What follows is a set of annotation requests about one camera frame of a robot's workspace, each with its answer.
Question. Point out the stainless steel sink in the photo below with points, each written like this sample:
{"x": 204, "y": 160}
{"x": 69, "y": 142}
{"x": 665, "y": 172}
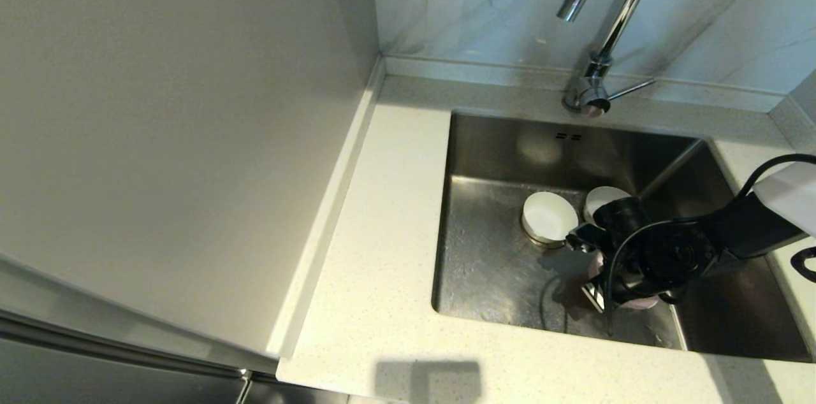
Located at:
{"x": 497, "y": 276}

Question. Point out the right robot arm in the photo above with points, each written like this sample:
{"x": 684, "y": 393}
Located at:
{"x": 758, "y": 225}

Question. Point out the steel bowl with white inside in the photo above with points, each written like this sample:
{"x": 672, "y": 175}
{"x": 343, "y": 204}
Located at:
{"x": 599, "y": 200}

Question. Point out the tall grey cabinet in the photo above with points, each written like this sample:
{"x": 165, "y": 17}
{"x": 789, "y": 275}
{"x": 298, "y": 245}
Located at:
{"x": 159, "y": 136}

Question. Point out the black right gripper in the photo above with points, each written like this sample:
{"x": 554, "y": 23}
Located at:
{"x": 669, "y": 260}

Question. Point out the pink bowl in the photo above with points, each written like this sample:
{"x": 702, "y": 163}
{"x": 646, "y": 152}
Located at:
{"x": 593, "y": 267}

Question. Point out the chrome gooseneck faucet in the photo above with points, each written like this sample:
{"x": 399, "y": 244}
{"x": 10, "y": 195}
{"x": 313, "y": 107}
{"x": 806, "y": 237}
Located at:
{"x": 590, "y": 88}

